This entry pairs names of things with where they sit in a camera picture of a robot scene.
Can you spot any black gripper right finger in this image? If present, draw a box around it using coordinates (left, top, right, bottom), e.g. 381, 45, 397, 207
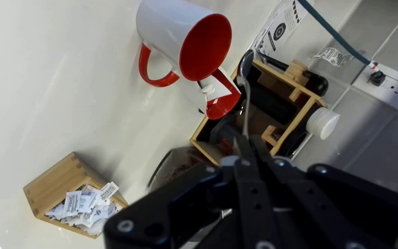
250, 136, 398, 249

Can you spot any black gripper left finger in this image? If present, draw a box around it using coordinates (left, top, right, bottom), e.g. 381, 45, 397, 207
104, 136, 279, 249

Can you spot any small white cup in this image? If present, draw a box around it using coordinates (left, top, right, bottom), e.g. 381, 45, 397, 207
305, 107, 341, 142

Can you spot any white mug with red inside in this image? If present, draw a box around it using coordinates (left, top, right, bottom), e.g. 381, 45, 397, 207
196, 68, 243, 122

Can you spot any pile of white sugar packets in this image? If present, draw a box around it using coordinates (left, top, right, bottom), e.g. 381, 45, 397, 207
44, 180, 122, 237

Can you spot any wooden box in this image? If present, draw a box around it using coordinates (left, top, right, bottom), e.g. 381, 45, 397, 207
22, 151, 130, 241

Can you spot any wooden coffee organizer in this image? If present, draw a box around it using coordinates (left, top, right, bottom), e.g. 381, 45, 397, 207
189, 59, 328, 169

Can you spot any clear plastic packet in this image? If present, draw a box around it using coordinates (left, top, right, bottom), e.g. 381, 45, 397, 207
314, 45, 355, 70

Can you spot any printed paper sheet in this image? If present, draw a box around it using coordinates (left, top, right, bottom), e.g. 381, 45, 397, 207
249, 0, 323, 60

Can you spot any black handled tool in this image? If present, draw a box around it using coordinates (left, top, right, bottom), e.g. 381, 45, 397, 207
257, 52, 330, 97

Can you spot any white wall outlet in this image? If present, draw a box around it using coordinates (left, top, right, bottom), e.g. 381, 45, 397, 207
351, 60, 398, 113

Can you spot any teal cable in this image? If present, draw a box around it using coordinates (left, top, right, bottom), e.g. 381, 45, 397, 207
297, 0, 373, 67

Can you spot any white mug with red handle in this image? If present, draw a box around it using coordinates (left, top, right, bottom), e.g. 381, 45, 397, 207
135, 0, 234, 89

